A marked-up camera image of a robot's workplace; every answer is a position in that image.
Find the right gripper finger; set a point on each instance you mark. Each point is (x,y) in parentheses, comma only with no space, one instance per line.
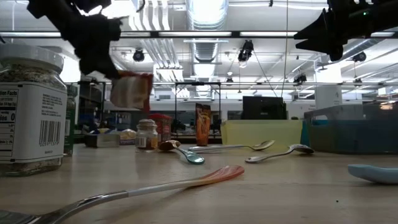
(315,46)
(314,29)

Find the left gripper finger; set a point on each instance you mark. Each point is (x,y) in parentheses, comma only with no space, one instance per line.
(91,65)
(111,73)

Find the orange red snack bag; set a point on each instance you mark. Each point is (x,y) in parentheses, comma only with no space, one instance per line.
(132,91)

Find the blue yellow snack bag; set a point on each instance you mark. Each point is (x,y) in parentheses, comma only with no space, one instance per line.
(101,131)

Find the small glass spice jar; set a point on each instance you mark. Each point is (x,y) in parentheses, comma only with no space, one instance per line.
(146,137)

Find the red lid spice tin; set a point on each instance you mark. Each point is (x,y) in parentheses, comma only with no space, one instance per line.
(164,127)

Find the glass herb jar white lid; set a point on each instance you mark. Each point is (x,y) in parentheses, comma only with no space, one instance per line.
(31,124)

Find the orange brown seasoning packet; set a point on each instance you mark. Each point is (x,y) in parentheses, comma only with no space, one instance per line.
(202,124)

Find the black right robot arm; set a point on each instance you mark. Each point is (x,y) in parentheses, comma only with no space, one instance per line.
(379,18)

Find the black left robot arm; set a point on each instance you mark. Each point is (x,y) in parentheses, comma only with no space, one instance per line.
(43,7)

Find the black ceiling spotlight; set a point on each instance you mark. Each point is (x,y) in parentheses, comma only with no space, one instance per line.
(300,78)
(359,56)
(138,55)

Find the dark shelving unit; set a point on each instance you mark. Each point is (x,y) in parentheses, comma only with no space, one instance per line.
(90,102)

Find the overhead light bar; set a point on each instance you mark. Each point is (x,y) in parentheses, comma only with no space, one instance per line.
(235,34)

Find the black monitor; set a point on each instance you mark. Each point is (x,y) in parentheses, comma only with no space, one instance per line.
(263,108)

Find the teal blue plastic bin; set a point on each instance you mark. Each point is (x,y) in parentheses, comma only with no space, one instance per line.
(304,133)

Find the grey plastic bin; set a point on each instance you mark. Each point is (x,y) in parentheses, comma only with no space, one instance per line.
(351,137)

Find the plain silver metal spoon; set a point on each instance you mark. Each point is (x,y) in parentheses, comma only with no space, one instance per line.
(303,148)

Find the yellow plastic bin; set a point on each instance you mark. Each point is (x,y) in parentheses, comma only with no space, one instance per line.
(258,132)

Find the black overhead camera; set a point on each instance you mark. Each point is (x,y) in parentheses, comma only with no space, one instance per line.
(246,51)

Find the silver ventilation duct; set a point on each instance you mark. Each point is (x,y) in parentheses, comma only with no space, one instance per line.
(205,51)

